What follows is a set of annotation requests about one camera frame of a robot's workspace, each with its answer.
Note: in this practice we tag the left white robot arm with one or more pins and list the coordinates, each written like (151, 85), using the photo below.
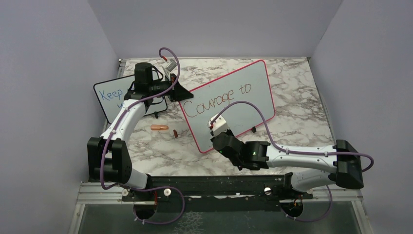
(108, 156)

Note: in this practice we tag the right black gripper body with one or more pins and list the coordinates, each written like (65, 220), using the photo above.
(228, 132)

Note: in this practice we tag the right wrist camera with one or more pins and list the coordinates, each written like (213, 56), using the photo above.
(217, 124)

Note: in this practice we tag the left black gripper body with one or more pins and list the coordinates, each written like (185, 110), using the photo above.
(164, 85)

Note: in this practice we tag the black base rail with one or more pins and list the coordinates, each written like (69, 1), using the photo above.
(219, 194)

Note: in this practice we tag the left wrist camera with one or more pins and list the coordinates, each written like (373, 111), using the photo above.
(168, 67)

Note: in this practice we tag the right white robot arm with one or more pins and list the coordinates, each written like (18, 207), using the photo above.
(337, 164)

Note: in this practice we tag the aluminium frame rail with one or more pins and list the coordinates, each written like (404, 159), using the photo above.
(97, 210)

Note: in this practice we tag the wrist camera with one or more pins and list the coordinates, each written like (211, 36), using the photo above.
(168, 67)
(217, 124)

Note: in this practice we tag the red framed whiteboard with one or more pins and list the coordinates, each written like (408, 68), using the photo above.
(249, 83)

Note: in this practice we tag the black framed written whiteboard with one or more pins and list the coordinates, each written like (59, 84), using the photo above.
(110, 95)

